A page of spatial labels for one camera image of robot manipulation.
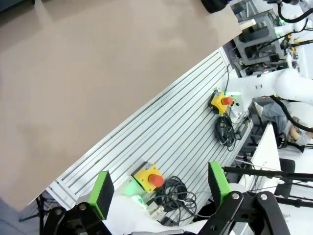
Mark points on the grey metal equipment rack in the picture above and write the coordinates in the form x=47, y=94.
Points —
x=259, y=39

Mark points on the yellow emergency stop box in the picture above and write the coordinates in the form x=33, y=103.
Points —
x=220, y=101
x=146, y=178

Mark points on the white cabinet panel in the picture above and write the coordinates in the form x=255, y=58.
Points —
x=265, y=151

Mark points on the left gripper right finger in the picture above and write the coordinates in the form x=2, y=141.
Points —
x=221, y=181

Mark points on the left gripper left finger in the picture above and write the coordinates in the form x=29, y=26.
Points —
x=101, y=195

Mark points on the black pointed leather shoe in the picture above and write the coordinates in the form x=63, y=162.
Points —
x=215, y=5

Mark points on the black power brick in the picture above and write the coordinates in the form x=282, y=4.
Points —
x=242, y=129

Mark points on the black office chair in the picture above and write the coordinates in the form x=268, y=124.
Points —
x=287, y=176

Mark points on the seated person in grey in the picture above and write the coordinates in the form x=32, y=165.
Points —
x=278, y=115

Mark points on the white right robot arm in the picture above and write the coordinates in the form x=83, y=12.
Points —
x=264, y=85

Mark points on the black tripod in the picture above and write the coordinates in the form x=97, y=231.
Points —
x=269, y=172

